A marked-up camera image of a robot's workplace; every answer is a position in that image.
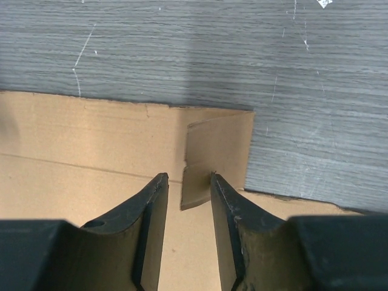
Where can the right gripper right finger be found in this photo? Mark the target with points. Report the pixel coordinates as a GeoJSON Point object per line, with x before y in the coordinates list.
{"type": "Point", "coordinates": [256, 249]}

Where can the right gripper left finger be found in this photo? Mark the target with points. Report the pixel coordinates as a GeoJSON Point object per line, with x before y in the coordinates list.
{"type": "Point", "coordinates": [123, 247]}

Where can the brown cardboard box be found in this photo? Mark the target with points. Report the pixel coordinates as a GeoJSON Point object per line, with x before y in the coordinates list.
{"type": "Point", "coordinates": [74, 158]}

